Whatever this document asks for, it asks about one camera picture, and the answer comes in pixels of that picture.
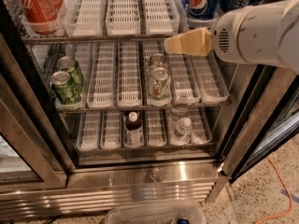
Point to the blue pepsi can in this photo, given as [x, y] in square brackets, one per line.
[201, 9]

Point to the brown juice bottle white cap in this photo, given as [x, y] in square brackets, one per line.
[134, 130]

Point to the white plastic can tray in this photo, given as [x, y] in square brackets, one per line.
[161, 17]
[85, 18]
[123, 17]

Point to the rear white green soda can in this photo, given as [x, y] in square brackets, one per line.
[156, 60]

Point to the clear water bottle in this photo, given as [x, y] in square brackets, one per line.
[183, 129]
[178, 113]

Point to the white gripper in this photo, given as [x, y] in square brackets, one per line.
[232, 37]

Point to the wire shelf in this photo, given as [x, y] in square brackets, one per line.
[142, 107]
[48, 40]

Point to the top wire shelf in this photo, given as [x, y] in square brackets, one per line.
[48, 40]

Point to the front red cola can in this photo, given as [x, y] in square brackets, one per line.
[41, 14]

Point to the stainless steel display fridge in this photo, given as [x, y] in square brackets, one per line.
[62, 164]

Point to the open fridge glass door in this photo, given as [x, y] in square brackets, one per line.
[274, 120]

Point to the front white green soda can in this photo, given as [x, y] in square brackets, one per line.
[159, 84]

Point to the rear clear water bottle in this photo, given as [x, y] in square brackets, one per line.
[178, 113]

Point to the clear plastic bin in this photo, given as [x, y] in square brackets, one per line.
[157, 213]

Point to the blue can in bin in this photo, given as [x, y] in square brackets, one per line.
[183, 221]

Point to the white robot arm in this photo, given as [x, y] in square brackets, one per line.
[288, 44]

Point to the white green soda can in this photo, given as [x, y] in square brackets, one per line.
[156, 60]
[159, 84]

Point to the middle wire shelf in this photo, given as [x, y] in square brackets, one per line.
[142, 107]

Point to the front clear water bottle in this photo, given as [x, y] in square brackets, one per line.
[183, 129]

